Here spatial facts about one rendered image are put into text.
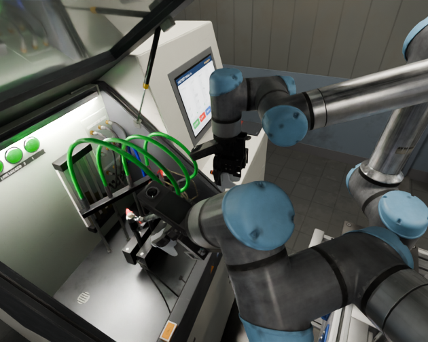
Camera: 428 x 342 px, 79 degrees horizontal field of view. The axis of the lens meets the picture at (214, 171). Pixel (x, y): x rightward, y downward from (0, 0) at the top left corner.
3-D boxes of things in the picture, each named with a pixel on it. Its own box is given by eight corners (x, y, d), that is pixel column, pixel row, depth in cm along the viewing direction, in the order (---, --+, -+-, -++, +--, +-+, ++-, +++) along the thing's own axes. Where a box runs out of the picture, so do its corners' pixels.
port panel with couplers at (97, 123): (113, 186, 113) (87, 122, 94) (106, 184, 114) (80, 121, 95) (130, 168, 122) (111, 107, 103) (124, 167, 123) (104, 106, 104)
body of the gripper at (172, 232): (190, 260, 50) (219, 264, 39) (155, 233, 48) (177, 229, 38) (211, 228, 53) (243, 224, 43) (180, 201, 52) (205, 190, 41)
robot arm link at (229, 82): (248, 76, 54) (207, 78, 54) (246, 123, 61) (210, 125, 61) (243, 64, 60) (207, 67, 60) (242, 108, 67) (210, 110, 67)
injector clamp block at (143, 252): (152, 280, 101) (144, 258, 92) (131, 272, 104) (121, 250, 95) (190, 217, 125) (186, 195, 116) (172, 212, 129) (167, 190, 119)
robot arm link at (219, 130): (206, 121, 63) (218, 108, 68) (207, 138, 65) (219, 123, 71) (236, 125, 60) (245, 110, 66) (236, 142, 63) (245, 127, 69)
